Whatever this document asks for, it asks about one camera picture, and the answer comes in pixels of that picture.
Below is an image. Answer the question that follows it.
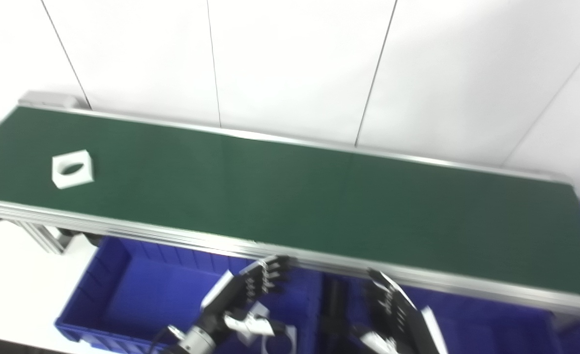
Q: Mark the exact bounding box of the black block part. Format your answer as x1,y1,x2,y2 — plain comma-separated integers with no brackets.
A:
322,278,349,335

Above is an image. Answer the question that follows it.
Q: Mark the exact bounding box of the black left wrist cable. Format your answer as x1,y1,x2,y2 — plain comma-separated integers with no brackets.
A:
150,324,180,354

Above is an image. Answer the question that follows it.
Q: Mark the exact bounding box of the blue bin with black parts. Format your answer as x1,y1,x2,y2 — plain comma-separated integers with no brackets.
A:
315,273,580,354

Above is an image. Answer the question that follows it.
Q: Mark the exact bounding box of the white block part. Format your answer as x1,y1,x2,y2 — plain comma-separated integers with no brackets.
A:
236,302,271,345

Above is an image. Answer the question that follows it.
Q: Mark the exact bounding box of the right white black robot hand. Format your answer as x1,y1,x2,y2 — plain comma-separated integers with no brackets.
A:
354,268,448,354

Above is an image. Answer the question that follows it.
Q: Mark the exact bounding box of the grey conveyor motor box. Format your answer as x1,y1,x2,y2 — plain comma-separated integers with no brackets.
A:
19,91,82,110

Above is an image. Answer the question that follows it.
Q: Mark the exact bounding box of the white square part round hole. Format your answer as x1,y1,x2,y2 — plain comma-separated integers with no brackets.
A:
52,149,95,190
263,324,298,354

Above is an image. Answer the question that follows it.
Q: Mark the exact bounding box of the blue bin with white parts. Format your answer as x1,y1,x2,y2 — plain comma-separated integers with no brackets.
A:
55,236,322,354

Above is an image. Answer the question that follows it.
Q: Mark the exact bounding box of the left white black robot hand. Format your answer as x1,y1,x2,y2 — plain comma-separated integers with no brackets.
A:
199,255,290,340

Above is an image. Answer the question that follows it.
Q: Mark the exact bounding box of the aluminium conveyor leg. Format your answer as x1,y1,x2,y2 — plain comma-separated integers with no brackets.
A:
10,220,99,255

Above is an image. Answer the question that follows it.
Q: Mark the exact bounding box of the green conveyor belt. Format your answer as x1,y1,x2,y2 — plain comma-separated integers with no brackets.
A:
0,105,580,320

